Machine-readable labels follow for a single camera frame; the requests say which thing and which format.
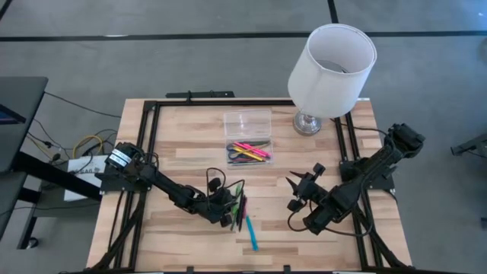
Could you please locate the black floor stand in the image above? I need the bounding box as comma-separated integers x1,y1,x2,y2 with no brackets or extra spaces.
450,132,487,158

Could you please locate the black floor cable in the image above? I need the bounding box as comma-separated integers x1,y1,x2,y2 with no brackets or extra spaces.
43,91,123,119

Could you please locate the white paper sheet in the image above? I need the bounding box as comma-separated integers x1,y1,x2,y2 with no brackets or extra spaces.
63,155,111,202

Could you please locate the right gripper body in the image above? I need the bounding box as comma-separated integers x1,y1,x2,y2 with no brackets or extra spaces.
287,162,327,213

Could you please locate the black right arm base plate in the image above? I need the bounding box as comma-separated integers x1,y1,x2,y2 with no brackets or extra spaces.
339,158,396,191

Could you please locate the pink highlighter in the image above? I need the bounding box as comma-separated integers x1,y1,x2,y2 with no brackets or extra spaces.
237,146,272,160

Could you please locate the clear plastic supply box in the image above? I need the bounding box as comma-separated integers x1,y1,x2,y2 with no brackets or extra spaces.
222,109,274,167

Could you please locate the white shade table lamp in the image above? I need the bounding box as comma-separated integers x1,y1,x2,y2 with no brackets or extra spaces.
287,23,378,137

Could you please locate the black aluminium table frame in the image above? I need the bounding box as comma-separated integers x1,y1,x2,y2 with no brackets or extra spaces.
60,98,457,274

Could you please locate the black pencil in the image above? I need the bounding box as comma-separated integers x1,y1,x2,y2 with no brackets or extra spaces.
227,158,269,165

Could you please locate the dark gray desk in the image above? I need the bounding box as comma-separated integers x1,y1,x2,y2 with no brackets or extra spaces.
0,75,104,250

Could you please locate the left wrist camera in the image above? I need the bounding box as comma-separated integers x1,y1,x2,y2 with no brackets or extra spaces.
212,193,234,212

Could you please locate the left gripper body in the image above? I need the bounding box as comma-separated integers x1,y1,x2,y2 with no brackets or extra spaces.
203,177,237,228

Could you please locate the right arm supply cable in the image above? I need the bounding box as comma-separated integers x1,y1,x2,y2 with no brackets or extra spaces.
329,117,390,134

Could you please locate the black mounting bar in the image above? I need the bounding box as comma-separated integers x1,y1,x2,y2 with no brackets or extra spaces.
165,90,236,99

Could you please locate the dark laptop blue screen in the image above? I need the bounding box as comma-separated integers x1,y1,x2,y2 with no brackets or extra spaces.
0,103,27,126

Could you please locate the yellow cable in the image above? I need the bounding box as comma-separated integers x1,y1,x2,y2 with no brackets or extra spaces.
72,133,104,158

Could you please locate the yellow highlighter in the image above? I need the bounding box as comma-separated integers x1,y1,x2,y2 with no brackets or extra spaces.
231,146,266,162

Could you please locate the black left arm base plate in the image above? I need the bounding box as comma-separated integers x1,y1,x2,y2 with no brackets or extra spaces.
94,169,153,193

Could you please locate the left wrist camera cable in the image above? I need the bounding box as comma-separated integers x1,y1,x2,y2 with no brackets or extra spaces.
205,167,247,209

